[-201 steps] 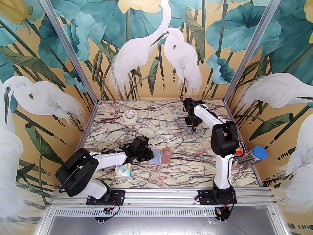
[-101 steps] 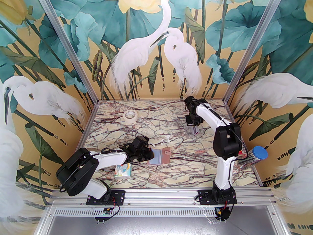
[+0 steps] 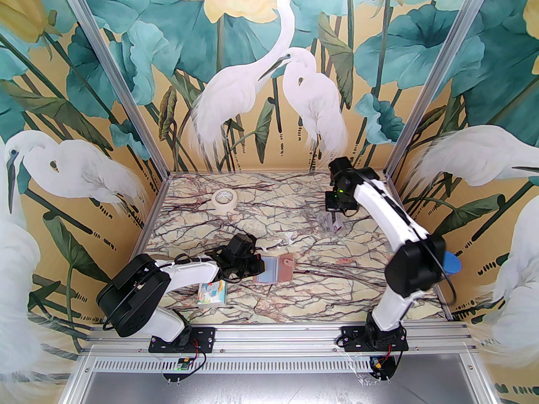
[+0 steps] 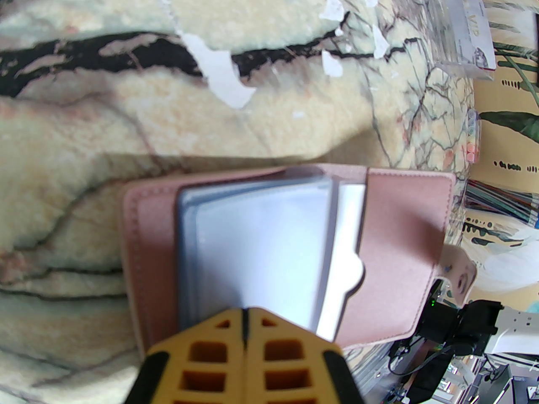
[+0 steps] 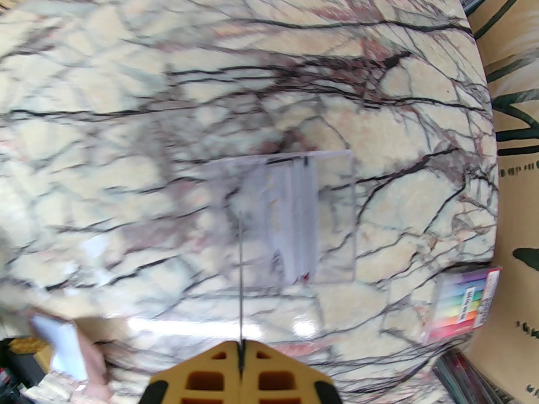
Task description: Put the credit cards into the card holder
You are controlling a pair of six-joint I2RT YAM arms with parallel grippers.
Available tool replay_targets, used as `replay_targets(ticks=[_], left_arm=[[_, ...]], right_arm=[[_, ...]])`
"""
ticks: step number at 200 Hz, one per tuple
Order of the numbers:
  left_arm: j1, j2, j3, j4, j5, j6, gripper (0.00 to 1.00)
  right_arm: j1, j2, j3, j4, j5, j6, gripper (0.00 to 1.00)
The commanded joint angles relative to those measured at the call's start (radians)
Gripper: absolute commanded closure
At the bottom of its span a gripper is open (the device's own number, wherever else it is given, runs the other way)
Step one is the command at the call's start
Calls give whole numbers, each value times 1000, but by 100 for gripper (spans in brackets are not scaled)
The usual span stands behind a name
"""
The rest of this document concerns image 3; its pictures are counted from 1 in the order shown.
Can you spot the aluminium frame post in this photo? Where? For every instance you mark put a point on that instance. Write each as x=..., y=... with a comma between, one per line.
x=434, y=74
x=116, y=72

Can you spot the pink leather card holder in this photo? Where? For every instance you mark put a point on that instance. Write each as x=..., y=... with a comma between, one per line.
x=282, y=274

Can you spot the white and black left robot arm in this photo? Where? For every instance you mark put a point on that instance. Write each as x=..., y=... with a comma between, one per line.
x=189, y=274

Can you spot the grey slotted metal panel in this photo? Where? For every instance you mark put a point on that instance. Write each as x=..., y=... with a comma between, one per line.
x=273, y=387

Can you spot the white tape roll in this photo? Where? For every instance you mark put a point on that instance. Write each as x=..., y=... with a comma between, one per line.
x=224, y=208

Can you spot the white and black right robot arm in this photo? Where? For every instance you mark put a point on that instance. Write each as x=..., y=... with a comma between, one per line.
x=391, y=213

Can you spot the clear plastic card box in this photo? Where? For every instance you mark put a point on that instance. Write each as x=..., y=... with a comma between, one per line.
x=326, y=223

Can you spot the clear tube with blue lid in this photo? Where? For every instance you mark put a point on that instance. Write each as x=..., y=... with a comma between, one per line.
x=454, y=263

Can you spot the cartoon print tissue pack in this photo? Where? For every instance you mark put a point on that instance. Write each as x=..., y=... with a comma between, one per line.
x=212, y=295

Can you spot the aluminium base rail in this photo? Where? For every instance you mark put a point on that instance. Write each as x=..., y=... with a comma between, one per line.
x=273, y=337

